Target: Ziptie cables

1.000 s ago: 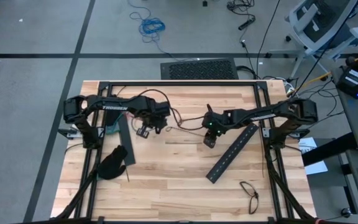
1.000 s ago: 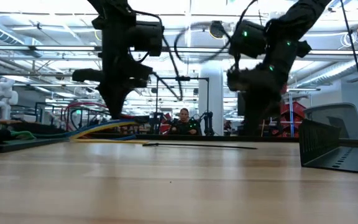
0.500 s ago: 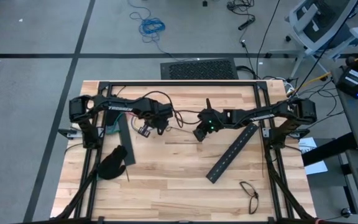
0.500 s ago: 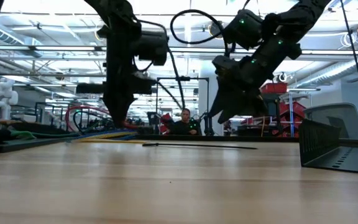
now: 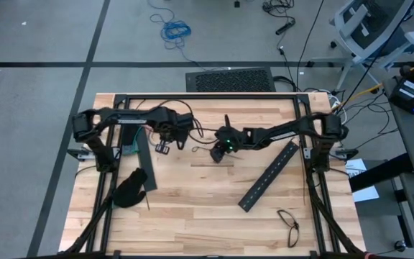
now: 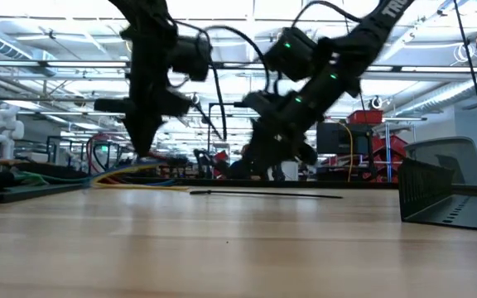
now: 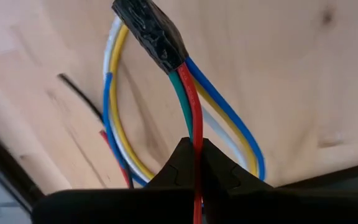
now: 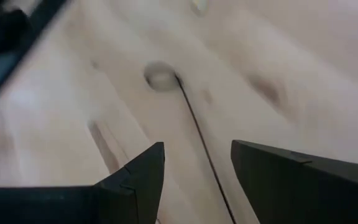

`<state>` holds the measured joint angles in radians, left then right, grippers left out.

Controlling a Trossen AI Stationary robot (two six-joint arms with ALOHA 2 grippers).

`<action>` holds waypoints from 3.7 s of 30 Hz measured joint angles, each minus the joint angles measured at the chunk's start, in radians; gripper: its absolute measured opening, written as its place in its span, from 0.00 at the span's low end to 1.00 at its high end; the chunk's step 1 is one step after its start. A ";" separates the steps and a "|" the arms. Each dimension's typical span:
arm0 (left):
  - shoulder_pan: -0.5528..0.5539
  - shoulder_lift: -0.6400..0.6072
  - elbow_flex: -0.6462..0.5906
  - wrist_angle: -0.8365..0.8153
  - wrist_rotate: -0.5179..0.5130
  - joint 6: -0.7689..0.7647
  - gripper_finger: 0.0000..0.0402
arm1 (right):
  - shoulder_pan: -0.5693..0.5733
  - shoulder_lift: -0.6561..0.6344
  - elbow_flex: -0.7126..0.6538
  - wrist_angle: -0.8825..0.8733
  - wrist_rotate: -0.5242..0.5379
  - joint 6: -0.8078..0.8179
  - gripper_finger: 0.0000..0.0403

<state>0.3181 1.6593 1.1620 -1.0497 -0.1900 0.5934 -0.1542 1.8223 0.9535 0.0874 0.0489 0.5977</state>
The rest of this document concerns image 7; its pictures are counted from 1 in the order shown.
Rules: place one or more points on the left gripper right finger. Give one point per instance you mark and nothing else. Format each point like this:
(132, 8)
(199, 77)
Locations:
(291, 208)

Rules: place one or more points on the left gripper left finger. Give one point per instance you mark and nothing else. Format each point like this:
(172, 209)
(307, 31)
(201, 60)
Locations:
(120, 207)

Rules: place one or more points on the black aluminium table frame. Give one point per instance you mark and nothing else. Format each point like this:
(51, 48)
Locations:
(11, 177)

